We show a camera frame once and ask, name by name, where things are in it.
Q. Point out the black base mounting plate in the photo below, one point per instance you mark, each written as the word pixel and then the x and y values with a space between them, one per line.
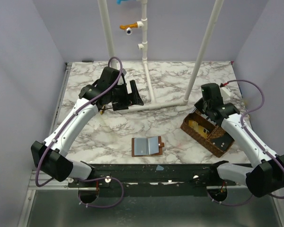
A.
pixel 154 180

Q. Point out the blue white small ball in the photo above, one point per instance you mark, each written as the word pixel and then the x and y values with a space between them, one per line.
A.
pixel 128 31

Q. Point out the yellow handled pliers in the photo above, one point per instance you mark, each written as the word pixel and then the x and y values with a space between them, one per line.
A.
pixel 102 110

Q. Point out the brown leather card holder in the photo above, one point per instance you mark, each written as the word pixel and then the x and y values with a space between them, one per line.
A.
pixel 147 147

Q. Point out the gold card in tray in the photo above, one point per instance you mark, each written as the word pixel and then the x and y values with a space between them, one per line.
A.
pixel 198 128

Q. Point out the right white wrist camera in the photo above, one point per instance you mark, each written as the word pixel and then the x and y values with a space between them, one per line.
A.
pixel 225 92

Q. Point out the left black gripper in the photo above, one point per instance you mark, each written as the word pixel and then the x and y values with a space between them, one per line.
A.
pixel 128 95

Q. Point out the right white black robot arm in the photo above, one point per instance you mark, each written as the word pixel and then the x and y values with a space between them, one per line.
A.
pixel 266 174

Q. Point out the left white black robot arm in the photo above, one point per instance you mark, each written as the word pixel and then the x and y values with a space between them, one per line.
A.
pixel 49 156

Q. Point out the aluminium rail frame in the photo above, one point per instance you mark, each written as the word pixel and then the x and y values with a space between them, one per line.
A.
pixel 37 179

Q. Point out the white PVC pipe frame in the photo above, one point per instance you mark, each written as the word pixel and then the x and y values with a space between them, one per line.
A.
pixel 143 46

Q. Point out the orange pipe hook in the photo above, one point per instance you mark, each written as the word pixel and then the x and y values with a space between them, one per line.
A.
pixel 138 24

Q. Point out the blue pipe hook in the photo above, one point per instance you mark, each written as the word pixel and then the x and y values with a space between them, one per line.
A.
pixel 119 2

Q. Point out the brown woven divided tray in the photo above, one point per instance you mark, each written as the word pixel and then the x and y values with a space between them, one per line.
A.
pixel 211 136

